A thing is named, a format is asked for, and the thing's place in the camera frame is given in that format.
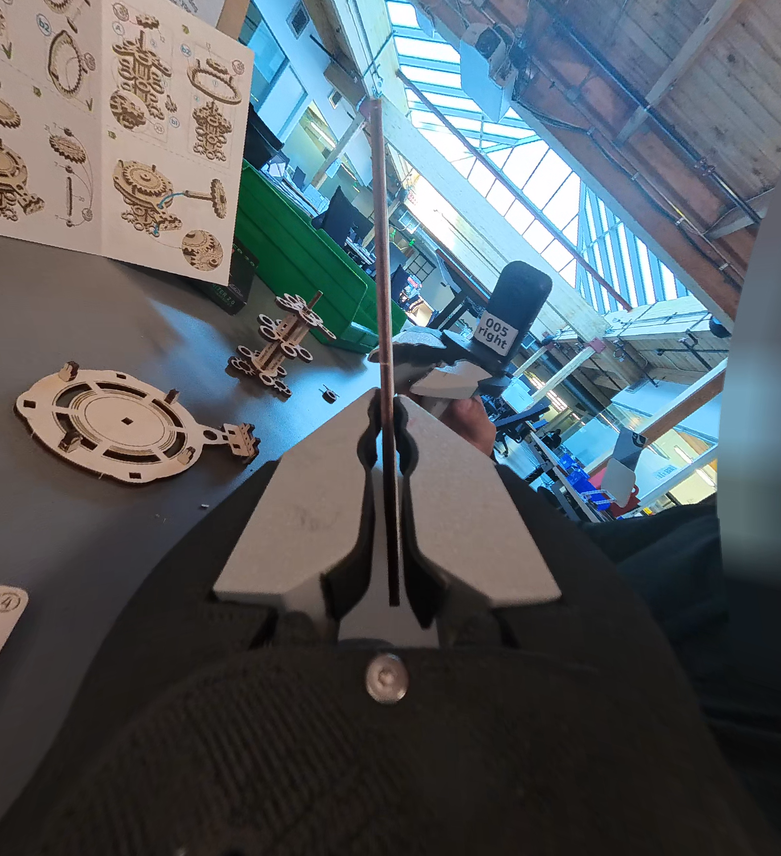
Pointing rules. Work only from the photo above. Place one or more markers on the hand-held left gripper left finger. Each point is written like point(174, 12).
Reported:
point(297, 521)

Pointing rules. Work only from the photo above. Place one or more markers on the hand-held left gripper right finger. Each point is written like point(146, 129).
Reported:
point(477, 528)

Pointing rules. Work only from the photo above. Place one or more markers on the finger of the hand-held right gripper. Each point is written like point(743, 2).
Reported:
point(420, 348)
point(444, 380)

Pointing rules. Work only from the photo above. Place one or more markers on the wooden sheet with gear parts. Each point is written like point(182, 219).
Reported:
point(384, 267)

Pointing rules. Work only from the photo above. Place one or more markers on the wooden ringed tower assembly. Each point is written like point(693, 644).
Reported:
point(283, 334)

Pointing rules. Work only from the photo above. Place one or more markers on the person's right hand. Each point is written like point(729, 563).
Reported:
point(474, 425)

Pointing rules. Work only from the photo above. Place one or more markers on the small wooden gear piece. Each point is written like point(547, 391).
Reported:
point(327, 393)

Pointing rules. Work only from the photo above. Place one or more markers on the green plastic bin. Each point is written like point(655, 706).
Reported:
point(283, 254)

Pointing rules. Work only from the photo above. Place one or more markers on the black kit box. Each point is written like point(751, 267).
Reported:
point(237, 287)

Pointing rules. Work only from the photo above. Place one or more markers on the round wooden base part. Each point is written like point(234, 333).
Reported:
point(106, 414)

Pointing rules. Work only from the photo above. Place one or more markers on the white ceiling device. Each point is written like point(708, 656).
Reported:
point(487, 73)

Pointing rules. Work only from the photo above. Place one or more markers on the folded instruction booklet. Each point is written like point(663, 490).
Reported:
point(63, 100)

